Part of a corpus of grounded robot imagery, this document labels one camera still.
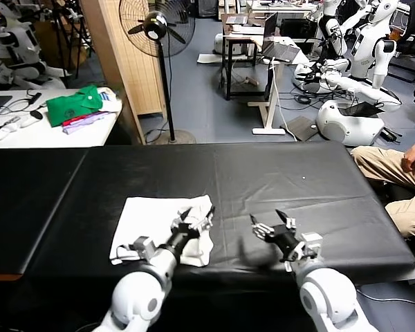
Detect white robot with grey panel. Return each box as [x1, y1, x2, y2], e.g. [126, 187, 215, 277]
[0, 0, 71, 91]

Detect small white dome base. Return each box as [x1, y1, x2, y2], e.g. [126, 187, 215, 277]
[212, 32, 228, 55]

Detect black metal desk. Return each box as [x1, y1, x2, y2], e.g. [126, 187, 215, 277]
[221, 12, 280, 101]

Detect green polo shirt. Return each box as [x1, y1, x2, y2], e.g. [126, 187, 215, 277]
[45, 85, 104, 128]

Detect white rounded robot base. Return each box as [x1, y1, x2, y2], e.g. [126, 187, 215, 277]
[315, 100, 387, 147]

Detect white-legged desk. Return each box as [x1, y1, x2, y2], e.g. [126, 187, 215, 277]
[247, 37, 311, 136]

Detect black power adapter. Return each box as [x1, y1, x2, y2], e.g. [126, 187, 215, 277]
[382, 127, 403, 143]

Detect white round-headed humanoid robot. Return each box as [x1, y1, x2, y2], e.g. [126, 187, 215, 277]
[349, 0, 399, 90]

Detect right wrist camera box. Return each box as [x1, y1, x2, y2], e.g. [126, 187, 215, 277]
[299, 232, 324, 259]

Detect purple folded shirt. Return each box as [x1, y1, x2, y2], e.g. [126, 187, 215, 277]
[62, 111, 109, 136]

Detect open dark laptop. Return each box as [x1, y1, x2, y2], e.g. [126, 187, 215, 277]
[261, 10, 302, 63]

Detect khaki trousers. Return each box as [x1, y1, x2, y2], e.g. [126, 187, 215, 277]
[350, 145, 415, 239]

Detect white printed t-shirt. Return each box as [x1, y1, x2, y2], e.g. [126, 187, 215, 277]
[109, 194, 215, 267]

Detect white humanoid robot with cables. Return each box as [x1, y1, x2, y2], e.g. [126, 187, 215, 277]
[317, 0, 370, 59]

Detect wooden partition panel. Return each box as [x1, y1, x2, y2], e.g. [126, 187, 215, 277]
[80, 0, 167, 145]

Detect white hanging cable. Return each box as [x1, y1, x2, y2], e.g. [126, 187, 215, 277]
[269, 57, 299, 136]

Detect black leather table cover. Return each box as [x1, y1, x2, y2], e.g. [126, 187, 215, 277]
[0, 147, 91, 281]
[20, 142, 415, 288]

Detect thin black cable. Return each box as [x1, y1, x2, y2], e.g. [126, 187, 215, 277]
[0, 89, 43, 131]

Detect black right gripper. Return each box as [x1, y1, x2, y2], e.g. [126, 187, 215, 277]
[249, 209, 304, 262]

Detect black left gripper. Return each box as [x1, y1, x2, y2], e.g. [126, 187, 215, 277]
[166, 205, 216, 255]

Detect black monitor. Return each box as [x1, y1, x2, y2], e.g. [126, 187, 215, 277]
[279, 17, 321, 40]

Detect grey floor board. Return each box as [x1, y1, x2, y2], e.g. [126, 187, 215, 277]
[279, 116, 320, 142]

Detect red folded garment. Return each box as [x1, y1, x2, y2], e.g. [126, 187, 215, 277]
[62, 116, 90, 127]

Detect white side table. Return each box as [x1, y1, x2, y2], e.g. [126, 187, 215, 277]
[0, 86, 122, 149]

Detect white floor board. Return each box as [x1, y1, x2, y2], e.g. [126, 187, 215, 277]
[196, 53, 225, 64]

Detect black standing fan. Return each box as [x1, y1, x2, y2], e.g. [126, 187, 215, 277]
[118, 0, 197, 145]

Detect black office chair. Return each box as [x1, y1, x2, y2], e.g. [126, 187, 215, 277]
[396, 0, 415, 84]

